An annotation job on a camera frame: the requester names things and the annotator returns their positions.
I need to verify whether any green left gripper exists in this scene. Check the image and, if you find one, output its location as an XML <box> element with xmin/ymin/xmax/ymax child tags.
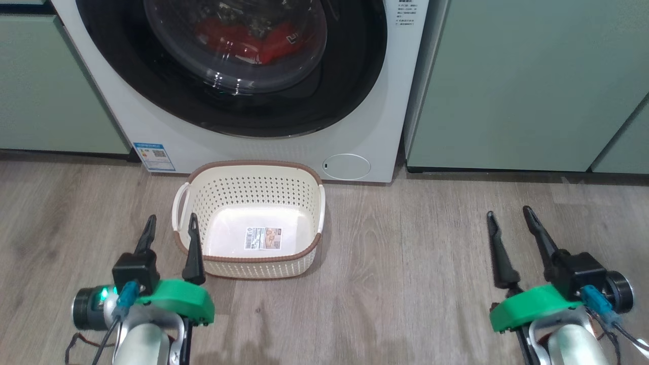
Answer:
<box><xmin>134</xmin><ymin>213</ymin><xmax>214</xmax><ymax>365</ymax></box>

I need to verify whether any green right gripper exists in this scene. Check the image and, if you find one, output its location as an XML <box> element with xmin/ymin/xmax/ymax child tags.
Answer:
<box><xmin>486</xmin><ymin>205</ymin><xmax>584</xmax><ymax>365</ymax></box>

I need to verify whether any black round washing machine door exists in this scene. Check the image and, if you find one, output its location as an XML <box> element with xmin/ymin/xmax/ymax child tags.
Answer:
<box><xmin>75</xmin><ymin>0</ymin><xmax>388</xmax><ymax>138</ymax></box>

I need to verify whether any red white jersey garment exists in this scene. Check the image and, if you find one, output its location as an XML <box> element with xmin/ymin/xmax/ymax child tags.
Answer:
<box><xmin>195</xmin><ymin>18</ymin><xmax>305</xmax><ymax>65</ymax></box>

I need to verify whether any cream perforated laundry basket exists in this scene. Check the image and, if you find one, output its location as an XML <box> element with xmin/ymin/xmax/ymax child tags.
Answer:
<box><xmin>171</xmin><ymin>161</ymin><xmax>326</xmax><ymax>279</ymax></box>

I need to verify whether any white washing machine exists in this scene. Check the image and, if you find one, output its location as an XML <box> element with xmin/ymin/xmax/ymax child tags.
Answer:
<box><xmin>51</xmin><ymin>0</ymin><xmax>430</xmax><ymax>183</ymax></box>

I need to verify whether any blue energy label sticker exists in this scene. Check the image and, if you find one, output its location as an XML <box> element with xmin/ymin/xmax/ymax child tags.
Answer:
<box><xmin>133</xmin><ymin>142</ymin><xmax>176</xmax><ymax>172</ymax></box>

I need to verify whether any white product label sticker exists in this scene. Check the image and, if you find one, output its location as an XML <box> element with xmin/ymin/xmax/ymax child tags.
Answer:
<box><xmin>244</xmin><ymin>227</ymin><xmax>282</xmax><ymax>250</ymax></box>

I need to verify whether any pale green cabinet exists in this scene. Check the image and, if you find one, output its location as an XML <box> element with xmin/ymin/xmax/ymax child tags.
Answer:
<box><xmin>404</xmin><ymin>0</ymin><xmax>649</xmax><ymax>173</ymax></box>
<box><xmin>0</xmin><ymin>0</ymin><xmax>131</xmax><ymax>155</ymax></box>
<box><xmin>591</xmin><ymin>94</ymin><xmax>649</xmax><ymax>175</ymax></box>

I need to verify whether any round white filter cover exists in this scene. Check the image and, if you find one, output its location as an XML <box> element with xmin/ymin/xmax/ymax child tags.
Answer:
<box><xmin>322</xmin><ymin>154</ymin><xmax>372</xmax><ymax>180</ymax></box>

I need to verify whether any black text warning label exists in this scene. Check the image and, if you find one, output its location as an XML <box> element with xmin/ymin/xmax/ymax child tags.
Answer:
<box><xmin>397</xmin><ymin>0</ymin><xmax>417</xmax><ymax>27</ymax></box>

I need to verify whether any black cable blue plug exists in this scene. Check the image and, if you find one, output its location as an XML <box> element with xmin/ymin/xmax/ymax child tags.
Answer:
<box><xmin>581</xmin><ymin>285</ymin><xmax>649</xmax><ymax>360</ymax></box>
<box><xmin>91</xmin><ymin>280</ymin><xmax>140</xmax><ymax>365</ymax></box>

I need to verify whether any thin red-brown cable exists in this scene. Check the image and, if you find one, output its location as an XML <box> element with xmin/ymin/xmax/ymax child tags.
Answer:
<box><xmin>65</xmin><ymin>332</ymin><xmax>104</xmax><ymax>365</ymax></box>

